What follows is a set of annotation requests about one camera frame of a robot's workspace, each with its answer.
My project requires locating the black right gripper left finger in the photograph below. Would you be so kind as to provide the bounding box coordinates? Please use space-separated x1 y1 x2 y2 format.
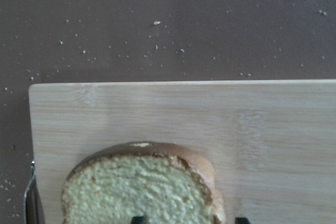
131 216 144 224

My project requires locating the metal board handle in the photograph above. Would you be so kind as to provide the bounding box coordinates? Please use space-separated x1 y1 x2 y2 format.
23 161 40 224

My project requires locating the bread slice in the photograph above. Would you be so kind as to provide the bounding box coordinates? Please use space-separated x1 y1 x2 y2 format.
61 142 227 223

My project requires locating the wooden cutting board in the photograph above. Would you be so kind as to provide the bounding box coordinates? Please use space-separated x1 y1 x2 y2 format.
29 80 335 223

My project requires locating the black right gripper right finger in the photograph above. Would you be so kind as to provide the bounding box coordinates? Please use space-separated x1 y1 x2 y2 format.
235 217 250 224

